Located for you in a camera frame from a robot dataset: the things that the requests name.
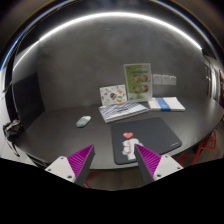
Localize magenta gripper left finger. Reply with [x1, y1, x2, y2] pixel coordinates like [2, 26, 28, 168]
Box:
[46, 145, 95, 187]

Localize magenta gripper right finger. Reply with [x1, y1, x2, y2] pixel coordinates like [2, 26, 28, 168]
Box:
[134, 144, 182, 184]

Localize black mouse pad with cartoon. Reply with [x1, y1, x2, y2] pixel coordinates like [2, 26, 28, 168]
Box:
[111, 117, 182, 165]

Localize grey-green computer mouse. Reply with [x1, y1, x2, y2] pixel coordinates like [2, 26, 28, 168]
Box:
[76, 116, 91, 128]

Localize red chair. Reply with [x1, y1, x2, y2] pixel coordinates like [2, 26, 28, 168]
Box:
[177, 131, 217, 167]

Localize white and blue box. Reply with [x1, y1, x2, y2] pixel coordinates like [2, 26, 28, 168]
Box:
[148, 97, 185, 111]

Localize white sticker card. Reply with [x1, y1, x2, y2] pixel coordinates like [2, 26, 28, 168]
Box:
[100, 85, 127, 106]

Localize black monitor screen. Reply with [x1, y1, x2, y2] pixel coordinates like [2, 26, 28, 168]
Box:
[13, 73, 45, 129]

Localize green framed poster stand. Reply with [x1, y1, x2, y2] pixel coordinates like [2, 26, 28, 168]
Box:
[124, 63, 152, 101]

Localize curved ceiling light strip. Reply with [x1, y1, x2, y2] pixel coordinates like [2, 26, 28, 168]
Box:
[13, 12, 202, 71]

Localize white wall socket left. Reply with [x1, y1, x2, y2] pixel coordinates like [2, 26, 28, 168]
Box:
[153, 74, 162, 85]

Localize white wall socket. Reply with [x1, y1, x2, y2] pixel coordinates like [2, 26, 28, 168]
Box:
[162, 75, 170, 85]
[153, 74, 162, 85]
[170, 76, 177, 85]

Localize white wall socket right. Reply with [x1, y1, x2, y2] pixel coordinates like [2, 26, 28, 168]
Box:
[170, 76, 177, 85]

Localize white wall socket middle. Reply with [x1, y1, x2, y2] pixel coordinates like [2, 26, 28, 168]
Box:
[162, 75, 170, 85]

